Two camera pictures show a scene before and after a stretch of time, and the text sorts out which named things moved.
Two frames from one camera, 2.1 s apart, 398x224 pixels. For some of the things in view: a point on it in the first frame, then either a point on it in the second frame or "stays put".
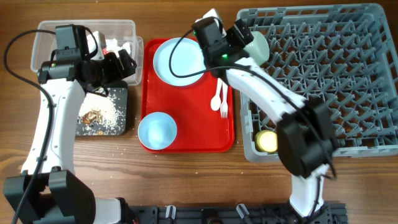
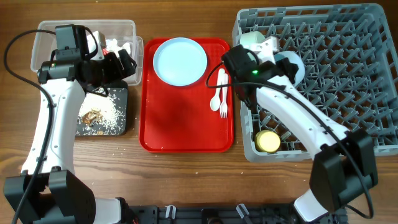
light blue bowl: x=157 y=130 to x=294 y=58
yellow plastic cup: x=266 y=141 stays put
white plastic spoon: x=216 y=101 stays put
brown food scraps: x=92 y=117 stays put
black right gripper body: x=234 y=39 to x=282 y=66
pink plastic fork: x=224 y=108 stays put
